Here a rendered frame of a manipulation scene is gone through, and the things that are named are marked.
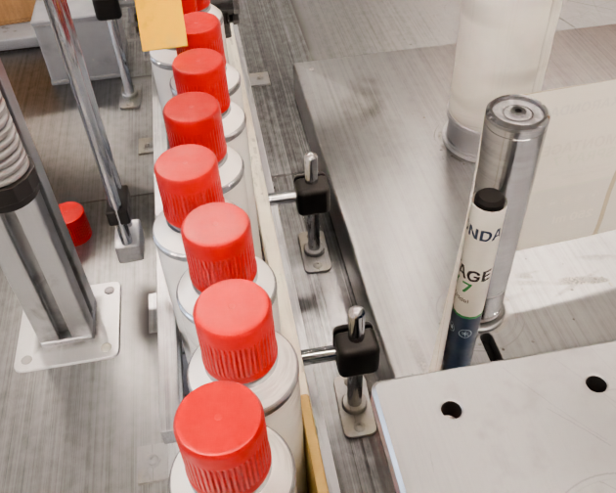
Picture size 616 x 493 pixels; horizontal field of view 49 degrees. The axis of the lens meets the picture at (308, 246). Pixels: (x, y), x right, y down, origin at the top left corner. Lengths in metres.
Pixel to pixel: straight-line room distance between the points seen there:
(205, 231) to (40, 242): 0.24
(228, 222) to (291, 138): 0.49
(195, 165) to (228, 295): 0.09
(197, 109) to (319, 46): 0.60
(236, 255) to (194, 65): 0.16
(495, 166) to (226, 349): 0.22
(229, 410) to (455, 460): 0.10
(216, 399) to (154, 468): 0.29
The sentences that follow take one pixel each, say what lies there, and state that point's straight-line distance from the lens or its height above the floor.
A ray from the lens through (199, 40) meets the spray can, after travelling 0.48.
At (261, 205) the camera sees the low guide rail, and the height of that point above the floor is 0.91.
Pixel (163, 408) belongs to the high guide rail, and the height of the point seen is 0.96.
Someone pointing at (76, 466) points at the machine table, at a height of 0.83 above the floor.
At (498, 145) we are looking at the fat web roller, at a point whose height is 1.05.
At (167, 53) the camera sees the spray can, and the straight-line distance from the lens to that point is 0.54.
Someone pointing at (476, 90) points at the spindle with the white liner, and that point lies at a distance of 0.65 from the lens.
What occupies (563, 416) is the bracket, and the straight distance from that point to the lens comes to 0.19.
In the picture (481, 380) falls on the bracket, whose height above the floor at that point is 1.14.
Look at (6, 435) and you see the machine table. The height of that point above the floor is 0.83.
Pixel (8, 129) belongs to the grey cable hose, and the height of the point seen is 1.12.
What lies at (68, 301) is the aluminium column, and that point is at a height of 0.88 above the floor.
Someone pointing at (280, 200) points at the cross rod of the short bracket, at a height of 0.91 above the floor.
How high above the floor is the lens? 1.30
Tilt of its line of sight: 45 degrees down
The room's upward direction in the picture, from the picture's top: 3 degrees counter-clockwise
